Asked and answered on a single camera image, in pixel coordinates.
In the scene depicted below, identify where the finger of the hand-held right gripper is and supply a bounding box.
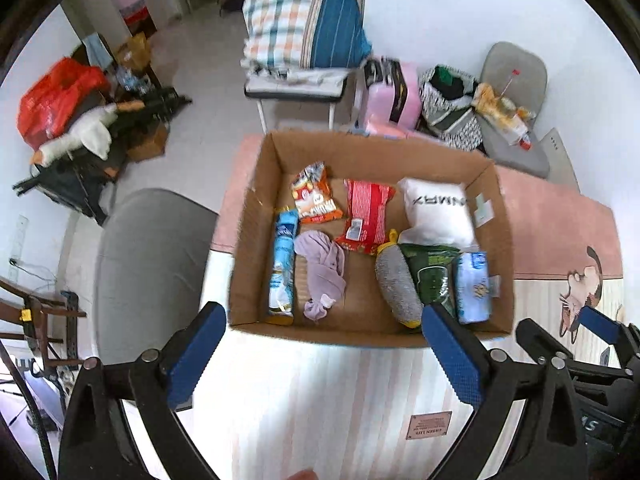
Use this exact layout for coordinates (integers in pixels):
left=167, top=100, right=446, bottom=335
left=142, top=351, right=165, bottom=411
left=579, top=306, right=640, bottom=361
left=516, top=318, right=572, bottom=368

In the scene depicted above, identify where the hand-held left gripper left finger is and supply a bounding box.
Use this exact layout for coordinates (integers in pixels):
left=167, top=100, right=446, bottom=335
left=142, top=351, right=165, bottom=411
left=59, top=301, right=227, bottom=480

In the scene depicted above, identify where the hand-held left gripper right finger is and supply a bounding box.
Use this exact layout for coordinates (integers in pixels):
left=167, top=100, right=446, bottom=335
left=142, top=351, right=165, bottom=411
left=421, top=302, right=588, bottom=480

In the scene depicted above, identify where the light blue tissue pack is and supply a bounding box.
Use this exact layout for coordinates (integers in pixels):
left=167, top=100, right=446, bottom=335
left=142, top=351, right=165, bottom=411
left=454, top=251, right=501, bottom=325

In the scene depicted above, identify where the green packet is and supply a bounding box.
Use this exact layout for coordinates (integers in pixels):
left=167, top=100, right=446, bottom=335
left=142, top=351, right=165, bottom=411
left=400, top=243, right=461, bottom=319

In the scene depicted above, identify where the grey yellow scrubber sponge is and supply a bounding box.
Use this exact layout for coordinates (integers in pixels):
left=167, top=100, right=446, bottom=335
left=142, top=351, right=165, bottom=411
left=375, top=230, right=425, bottom=330

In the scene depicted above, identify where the blue white tube packet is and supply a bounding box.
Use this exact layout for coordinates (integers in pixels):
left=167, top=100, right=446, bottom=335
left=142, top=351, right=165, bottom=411
left=266, top=210, right=300, bottom=325

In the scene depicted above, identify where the white Anmira pouch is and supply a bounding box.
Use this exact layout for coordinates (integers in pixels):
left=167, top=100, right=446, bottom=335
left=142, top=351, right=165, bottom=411
left=397, top=177, right=479, bottom=251

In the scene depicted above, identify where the lavender cloth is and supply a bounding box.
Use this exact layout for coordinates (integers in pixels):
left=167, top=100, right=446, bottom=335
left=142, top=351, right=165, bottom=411
left=293, top=231, right=347, bottom=322

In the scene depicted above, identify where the red packet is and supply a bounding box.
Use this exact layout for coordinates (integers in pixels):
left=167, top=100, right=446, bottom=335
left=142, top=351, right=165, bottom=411
left=333, top=179, right=397, bottom=257

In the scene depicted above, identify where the orange snack packet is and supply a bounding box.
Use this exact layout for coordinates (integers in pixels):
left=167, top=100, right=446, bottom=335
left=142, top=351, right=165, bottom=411
left=291, top=161, right=347, bottom=225

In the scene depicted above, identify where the grey round-back chair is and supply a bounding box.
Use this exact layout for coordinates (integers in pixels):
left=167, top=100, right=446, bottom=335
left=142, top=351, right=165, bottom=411
left=94, top=188, right=220, bottom=372

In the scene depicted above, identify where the dark wooden chair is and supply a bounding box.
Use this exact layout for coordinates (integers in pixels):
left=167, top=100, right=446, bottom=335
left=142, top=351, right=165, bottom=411
left=0, top=275, right=87, bottom=377

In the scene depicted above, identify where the grey cushioned chair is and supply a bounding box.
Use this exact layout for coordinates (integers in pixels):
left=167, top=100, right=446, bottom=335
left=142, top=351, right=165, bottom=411
left=476, top=42, right=551, bottom=179

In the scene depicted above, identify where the white wrapped packet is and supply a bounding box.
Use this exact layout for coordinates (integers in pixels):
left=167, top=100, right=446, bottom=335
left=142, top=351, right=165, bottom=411
left=491, top=119, right=527, bottom=145

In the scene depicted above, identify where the brown cardboard box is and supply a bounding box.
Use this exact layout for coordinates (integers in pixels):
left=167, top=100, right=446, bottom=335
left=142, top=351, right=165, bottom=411
left=125, top=121, right=170, bottom=162

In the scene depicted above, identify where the black folding cart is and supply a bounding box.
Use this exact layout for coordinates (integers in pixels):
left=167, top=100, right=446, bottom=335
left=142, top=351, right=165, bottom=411
left=12, top=86, right=194, bottom=227

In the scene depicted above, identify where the black white patterned bag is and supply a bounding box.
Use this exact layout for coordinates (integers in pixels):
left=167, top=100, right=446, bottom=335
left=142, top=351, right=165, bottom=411
left=417, top=64, right=484, bottom=151

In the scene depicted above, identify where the white goose plush toy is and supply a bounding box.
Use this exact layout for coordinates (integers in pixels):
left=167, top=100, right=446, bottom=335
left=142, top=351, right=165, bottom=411
left=29, top=100, right=147, bottom=167

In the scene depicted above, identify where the yellow plastic bag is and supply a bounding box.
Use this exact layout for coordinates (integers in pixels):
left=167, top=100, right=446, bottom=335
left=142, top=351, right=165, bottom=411
left=472, top=83, right=516, bottom=122

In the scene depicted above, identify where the clear plastic bottle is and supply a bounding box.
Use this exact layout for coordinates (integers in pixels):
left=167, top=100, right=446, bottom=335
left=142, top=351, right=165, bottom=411
left=500, top=69, right=522, bottom=113

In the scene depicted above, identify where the pink suitcase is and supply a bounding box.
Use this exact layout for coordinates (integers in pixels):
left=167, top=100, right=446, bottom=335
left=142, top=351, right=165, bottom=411
left=360, top=57, right=421, bottom=137

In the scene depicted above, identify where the white metal-leg chair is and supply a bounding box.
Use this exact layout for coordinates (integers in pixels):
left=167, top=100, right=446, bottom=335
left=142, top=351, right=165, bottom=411
left=243, top=66, right=352, bottom=134

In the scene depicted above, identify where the red plastic bag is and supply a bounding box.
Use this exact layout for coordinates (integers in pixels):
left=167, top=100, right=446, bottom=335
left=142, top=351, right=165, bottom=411
left=17, top=57, right=109, bottom=151

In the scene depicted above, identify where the yellow cardboard box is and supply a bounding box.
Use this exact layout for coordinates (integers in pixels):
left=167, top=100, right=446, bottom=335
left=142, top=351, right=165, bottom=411
left=115, top=32, right=152, bottom=69

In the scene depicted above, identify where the light blue cloth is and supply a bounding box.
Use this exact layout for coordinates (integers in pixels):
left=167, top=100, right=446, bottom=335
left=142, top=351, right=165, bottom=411
left=82, top=35, right=114, bottom=69

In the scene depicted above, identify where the plaid blue folded bedding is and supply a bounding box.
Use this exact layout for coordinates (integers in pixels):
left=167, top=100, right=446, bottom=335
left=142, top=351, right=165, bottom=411
left=240, top=0, right=374, bottom=74

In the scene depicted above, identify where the white wall panel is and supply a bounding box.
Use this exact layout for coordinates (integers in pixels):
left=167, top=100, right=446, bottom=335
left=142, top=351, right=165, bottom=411
left=542, top=127, right=581, bottom=194

